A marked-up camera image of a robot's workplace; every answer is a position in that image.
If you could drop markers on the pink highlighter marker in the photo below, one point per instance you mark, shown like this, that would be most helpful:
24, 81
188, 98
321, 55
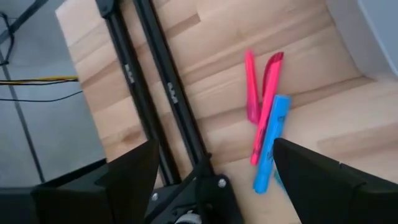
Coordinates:
251, 87
269, 102

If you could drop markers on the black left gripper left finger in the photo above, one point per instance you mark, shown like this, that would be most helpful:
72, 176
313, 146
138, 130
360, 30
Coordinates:
118, 193

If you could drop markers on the black aluminium table frame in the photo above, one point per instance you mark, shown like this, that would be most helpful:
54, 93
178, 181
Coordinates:
166, 74

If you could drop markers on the grey plastic bin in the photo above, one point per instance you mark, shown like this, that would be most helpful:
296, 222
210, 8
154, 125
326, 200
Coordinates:
373, 31

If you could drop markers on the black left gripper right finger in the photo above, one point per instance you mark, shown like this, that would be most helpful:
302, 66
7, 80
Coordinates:
335, 193

